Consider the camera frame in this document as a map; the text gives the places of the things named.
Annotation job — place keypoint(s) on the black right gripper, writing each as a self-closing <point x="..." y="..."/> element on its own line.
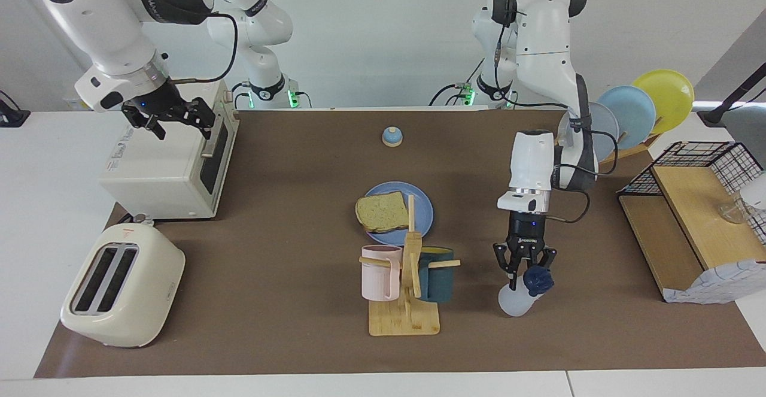
<point x="149" y="105"/>

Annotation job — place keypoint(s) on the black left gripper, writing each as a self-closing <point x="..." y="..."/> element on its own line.
<point x="526" y="232"/>

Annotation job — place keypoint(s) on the translucent blue-capped seasoning bottle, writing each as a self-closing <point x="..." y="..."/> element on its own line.
<point x="514" y="301"/>

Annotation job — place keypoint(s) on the toasted bread slice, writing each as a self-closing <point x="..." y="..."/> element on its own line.
<point x="383" y="211"/>

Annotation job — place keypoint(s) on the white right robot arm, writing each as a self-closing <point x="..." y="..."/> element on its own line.
<point x="102" y="26"/>

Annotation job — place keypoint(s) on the wooden plate rack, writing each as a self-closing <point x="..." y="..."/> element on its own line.
<point x="634" y="150"/>

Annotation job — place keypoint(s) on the grey round plate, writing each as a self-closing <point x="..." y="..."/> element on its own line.
<point x="607" y="121"/>

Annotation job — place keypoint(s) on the light blue round plate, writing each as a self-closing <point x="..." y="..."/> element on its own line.
<point x="634" y="112"/>

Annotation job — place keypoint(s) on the yellow round plate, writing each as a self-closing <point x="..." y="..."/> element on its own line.
<point x="670" y="94"/>

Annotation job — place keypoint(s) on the white toaster oven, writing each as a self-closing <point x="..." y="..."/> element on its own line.
<point x="161" y="169"/>

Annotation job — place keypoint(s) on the teal mug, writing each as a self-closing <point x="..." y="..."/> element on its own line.
<point x="440" y="280"/>

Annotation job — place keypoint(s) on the wooden mug rack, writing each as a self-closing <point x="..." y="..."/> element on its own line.
<point x="404" y="320"/>

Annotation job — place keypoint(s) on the brown table mat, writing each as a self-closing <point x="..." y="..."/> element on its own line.
<point x="287" y="205"/>

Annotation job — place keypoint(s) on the pink mug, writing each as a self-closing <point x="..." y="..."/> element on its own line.
<point x="377" y="277"/>

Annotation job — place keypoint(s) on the black clamp base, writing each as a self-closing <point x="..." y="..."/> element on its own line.
<point x="12" y="118"/>

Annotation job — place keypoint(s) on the cream two-slot toaster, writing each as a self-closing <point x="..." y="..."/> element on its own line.
<point x="149" y="289"/>

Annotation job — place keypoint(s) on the small blue call bell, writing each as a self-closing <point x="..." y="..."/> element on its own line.
<point x="392" y="138"/>

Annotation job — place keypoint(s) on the white checked cloth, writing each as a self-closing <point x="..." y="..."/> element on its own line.
<point x="718" y="283"/>

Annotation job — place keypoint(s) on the clear glass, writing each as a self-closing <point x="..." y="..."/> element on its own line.
<point x="733" y="211"/>

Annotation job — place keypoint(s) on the black pole stand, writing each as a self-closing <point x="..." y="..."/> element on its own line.
<point x="712" y="117"/>

